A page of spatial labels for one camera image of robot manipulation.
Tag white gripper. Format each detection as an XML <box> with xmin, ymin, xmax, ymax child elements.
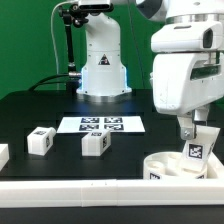
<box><xmin>153</xmin><ymin>53</ymin><xmax>224</xmax><ymax>140</ymax></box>

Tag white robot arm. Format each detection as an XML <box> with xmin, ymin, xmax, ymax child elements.
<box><xmin>77</xmin><ymin>0</ymin><xmax>224</xmax><ymax>140</ymax></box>

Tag white marker sheet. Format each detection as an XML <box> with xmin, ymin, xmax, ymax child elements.
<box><xmin>57</xmin><ymin>116</ymin><xmax>145</xmax><ymax>133</ymax></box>

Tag white right barrier rail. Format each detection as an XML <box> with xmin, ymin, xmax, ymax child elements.
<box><xmin>207</xmin><ymin>153</ymin><xmax>224</xmax><ymax>180</ymax></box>

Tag white barrier rail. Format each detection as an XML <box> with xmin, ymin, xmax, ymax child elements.
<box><xmin>207</xmin><ymin>153</ymin><xmax>224</xmax><ymax>180</ymax></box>
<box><xmin>0</xmin><ymin>179</ymin><xmax>224</xmax><ymax>208</ymax></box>
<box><xmin>0</xmin><ymin>144</ymin><xmax>9</xmax><ymax>171</ymax></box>

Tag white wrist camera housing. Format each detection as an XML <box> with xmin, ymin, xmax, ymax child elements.
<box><xmin>151</xmin><ymin>21</ymin><xmax>224</xmax><ymax>52</ymax></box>

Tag white front barrier rail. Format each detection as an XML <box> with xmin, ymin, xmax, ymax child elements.
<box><xmin>0</xmin><ymin>179</ymin><xmax>224</xmax><ymax>208</ymax></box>

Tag black cables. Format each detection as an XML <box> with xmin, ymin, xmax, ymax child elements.
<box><xmin>27</xmin><ymin>73</ymin><xmax>82</xmax><ymax>92</ymax></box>

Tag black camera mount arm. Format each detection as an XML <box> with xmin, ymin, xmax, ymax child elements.
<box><xmin>59</xmin><ymin>5</ymin><xmax>88</xmax><ymax>95</ymax></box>

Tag white cable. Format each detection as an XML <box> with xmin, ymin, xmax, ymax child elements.
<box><xmin>50</xmin><ymin>0</ymin><xmax>79</xmax><ymax>90</ymax></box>

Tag white left barrier rail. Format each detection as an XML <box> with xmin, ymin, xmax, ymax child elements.
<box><xmin>0</xmin><ymin>144</ymin><xmax>9</xmax><ymax>171</ymax></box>

